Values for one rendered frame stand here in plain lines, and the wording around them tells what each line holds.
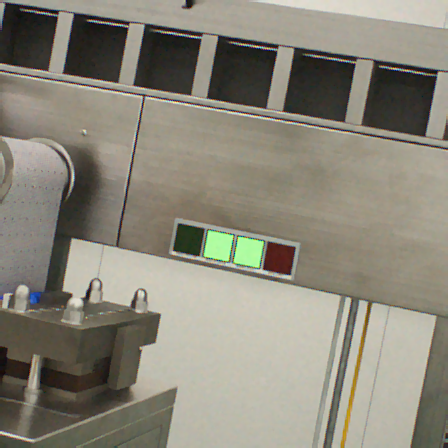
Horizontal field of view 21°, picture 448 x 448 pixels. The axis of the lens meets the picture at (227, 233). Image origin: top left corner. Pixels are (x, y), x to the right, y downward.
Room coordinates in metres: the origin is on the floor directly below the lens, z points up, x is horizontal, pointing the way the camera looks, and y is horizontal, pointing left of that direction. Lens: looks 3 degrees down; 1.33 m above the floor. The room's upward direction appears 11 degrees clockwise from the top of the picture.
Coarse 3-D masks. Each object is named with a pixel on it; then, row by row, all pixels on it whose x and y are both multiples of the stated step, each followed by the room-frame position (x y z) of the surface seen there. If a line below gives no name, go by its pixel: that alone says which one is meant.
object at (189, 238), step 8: (184, 232) 2.27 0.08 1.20; (192, 232) 2.27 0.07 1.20; (200, 232) 2.26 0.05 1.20; (176, 240) 2.27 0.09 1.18; (184, 240) 2.27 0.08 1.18; (192, 240) 2.27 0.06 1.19; (200, 240) 2.26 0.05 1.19; (176, 248) 2.27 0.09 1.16; (184, 248) 2.27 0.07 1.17; (192, 248) 2.27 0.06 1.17
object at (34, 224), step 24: (0, 216) 2.02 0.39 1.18; (24, 216) 2.11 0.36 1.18; (48, 216) 2.21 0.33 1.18; (0, 240) 2.04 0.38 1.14; (24, 240) 2.13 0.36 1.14; (48, 240) 2.23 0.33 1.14; (0, 264) 2.05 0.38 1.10; (24, 264) 2.14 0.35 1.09; (48, 264) 2.25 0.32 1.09; (0, 288) 2.07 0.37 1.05
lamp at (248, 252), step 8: (240, 240) 2.24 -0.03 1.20; (248, 240) 2.24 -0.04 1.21; (256, 240) 2.23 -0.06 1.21; (240, 248) 2.24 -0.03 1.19; (248, 248) 2.24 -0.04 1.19; (256, 248) 2.23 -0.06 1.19; (240, 256) 2.24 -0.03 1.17; (248, 256) 2.24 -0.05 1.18; (256, 256) 2.23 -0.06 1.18; (248, 264) 2.23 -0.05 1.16; (256, 264) 2.23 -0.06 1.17
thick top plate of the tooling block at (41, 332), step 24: (0, 312) 1.97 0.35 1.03; (48, 312) 2.05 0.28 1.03; (96, 312) 2.16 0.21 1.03; (120, 312) 2.22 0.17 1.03; (0, 336) 1.97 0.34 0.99; (24, 336) 1.96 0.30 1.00; (48, 336) 1.95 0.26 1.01; (72, 336) 1.94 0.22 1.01; (96, 336) 2.00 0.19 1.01; (72, 360) 1.94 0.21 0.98
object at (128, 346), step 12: (120, 336) 2.09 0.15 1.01; (132, 336) 2.12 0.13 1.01; (144, 336) 2.18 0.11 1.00; (120, 348) 2.09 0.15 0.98; (132, 348) 2.13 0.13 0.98; (120, 360) 2.09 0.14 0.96; (132, 360) 2.14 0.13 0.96; (120, 372) 2.09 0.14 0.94; (132, 372) 2.15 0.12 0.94; (108, 384) 2.09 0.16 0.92; (120, 384) 2.10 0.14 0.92
